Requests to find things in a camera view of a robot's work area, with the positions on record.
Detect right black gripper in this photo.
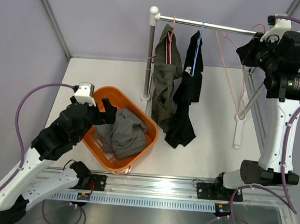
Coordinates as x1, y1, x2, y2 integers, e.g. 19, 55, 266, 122
236, 32, 283, 76

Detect grey shorts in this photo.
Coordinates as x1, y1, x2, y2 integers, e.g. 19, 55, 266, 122
94, 108, 148, 159

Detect pink wire hanger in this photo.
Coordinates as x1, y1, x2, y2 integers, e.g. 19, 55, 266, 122
208, 20, 266, 121
165, 15, 176, 64

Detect blue wire hanger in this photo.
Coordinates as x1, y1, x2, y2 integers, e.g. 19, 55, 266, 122
191, 20, 205, 77

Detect black shorts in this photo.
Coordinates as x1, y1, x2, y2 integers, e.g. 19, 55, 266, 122
165, 31, 204, 148

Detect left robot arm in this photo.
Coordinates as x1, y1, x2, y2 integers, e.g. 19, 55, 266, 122
0, 97, 118, 224

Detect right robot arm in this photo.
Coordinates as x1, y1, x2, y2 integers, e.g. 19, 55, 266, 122
213, 31, 300, 199

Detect olive green shorts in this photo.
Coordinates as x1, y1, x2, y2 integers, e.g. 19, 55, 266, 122
151, 24, 183, 133

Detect orange plastic laundry basket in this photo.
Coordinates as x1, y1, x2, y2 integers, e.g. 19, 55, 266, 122
83, 86, 159, 174

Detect white metal clothes rack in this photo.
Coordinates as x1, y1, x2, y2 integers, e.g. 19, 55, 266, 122
140, 6, 264, 150

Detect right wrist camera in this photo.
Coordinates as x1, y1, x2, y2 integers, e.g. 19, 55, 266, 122
260, 13, 292, 42

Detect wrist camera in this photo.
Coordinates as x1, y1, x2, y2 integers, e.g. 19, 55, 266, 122
260, 13, 292, 42
74, 82, 96, 107

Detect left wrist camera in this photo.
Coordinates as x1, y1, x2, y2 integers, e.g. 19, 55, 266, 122
74, 82, 96, 107

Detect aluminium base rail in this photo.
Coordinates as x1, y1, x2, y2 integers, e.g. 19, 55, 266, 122
34, 166, 294, 211

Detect white slotted cable duct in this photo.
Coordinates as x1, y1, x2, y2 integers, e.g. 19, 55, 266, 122
49, 190, 216, 213

